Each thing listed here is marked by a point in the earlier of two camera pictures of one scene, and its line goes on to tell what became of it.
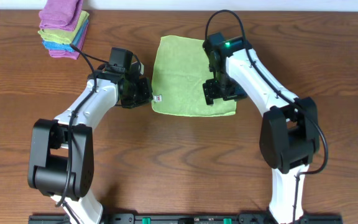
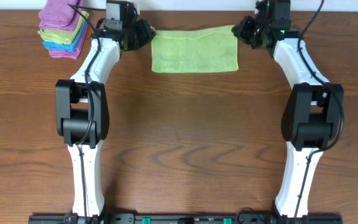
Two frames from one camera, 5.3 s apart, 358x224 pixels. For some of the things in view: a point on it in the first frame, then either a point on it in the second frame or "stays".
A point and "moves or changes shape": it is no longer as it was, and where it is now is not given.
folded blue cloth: x=71 y=47 stays
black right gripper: x=214 y=90 -> x=245 y=34
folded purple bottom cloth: x=74 y=55 stays
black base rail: x=188 y=218 stays
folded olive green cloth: x=66 y=37 stays
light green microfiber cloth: x=181 y=67 moves or changes shape
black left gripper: x=140 y=93 -> x=143 y=35
